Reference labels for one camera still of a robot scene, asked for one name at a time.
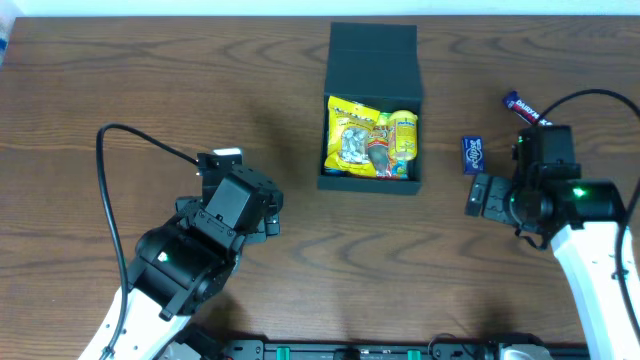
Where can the green Haribo worms bag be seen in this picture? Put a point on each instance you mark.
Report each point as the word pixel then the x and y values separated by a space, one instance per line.
pixel 378 151

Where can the black mounting rail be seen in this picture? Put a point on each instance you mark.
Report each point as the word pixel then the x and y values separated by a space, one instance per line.
pixel 194 343

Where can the yellow Mentos gum bottle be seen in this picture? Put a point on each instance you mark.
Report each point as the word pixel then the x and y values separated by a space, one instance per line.
pixel 403 138

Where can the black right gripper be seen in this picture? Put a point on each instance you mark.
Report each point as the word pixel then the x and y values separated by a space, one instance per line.
pixel 488 197

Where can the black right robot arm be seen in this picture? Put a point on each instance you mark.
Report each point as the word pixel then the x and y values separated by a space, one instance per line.
pixel 585 224

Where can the blue Eclipse mints tin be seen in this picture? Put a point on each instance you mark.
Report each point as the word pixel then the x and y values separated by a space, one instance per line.
pixel 473 160

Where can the black gift box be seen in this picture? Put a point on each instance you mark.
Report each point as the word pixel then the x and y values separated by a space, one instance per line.
pixel 374 65

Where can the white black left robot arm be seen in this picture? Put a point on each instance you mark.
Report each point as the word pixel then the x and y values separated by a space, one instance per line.
pixel 181 264

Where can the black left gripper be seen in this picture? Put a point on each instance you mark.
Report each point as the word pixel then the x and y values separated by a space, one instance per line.
pixel 272 223

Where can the purple Dairy Milk bar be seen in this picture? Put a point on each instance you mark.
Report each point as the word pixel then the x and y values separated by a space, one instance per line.
pixel 515 103

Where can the yellow nuts snack bag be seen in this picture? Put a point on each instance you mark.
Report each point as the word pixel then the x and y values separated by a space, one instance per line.
pixel 350 125

